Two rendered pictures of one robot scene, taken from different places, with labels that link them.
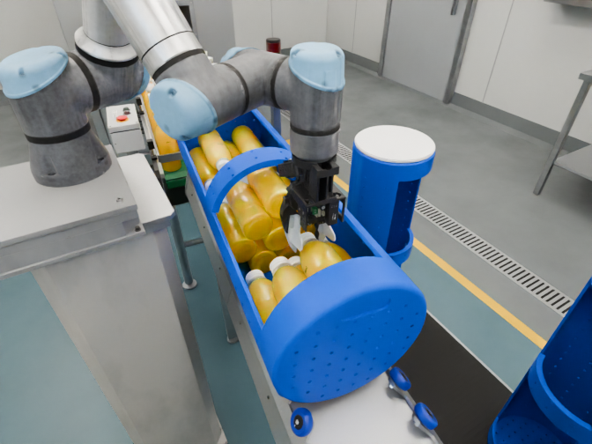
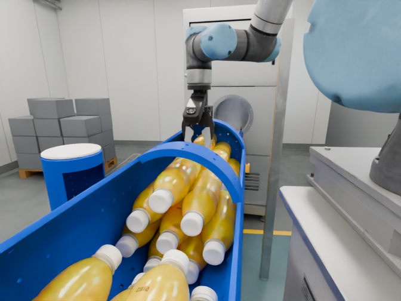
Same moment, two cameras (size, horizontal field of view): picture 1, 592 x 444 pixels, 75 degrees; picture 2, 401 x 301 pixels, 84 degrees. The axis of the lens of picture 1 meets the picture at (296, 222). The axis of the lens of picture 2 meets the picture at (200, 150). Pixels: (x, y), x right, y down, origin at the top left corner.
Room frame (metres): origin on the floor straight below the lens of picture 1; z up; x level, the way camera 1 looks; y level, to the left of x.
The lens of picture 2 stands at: (1.11, 0.37, 1.35)
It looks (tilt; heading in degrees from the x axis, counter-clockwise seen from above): 16 degrees down; 215
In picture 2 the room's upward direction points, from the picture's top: straight up
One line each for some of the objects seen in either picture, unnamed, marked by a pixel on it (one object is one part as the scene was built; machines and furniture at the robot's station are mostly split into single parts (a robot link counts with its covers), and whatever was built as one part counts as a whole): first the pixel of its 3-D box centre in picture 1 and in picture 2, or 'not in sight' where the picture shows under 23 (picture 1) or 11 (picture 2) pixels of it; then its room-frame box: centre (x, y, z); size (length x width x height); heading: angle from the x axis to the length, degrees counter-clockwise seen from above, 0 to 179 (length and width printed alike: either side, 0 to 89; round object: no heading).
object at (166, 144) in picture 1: (167, 145); not in sight; (1.29, 0.47, 0.99); 0.07 x 0.07 x 0.19
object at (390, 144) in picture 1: (394, 143); not in sight; (1.24, -0.35, 1.03); 0.28 x 0.28 x 0.01
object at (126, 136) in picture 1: (125, 127); not in sight; (1.32, 0.62, 1.05); 0.20 x 0.10 x 0.10; 23
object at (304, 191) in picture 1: (314, 187); (199, 106); (0.53, -0.03, 1.30); 0.09 x 0.08 x 0.12; 23
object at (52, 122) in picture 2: not in sight; (67, 135); (-0.59, -3.45, 0.59); 1.20 x 0.80 x 1.19; 120
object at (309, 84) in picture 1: (314, 88); (199, 49); (0.54, -0.03, 1.45); 0.09 x 0.08 x 0.11; 56
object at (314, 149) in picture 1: (315, 139); (198, 78); (0.54, -0.03, 1.38); 0.08 x 0.08 x 0.05
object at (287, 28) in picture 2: not in sight; (274, 169); (-0.26, 0.00, 0.85); 0.06 x 0.06 x 1.70; 23
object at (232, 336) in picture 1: (225, 297); not in sight; (1.15, 0.32, 0.31); 0.06 x 0.06 x 0.63; 23
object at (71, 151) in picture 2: not in sight; (72, 150); (0.56, -0.83, 1.03); 0.28 x 0.28 x 0.01
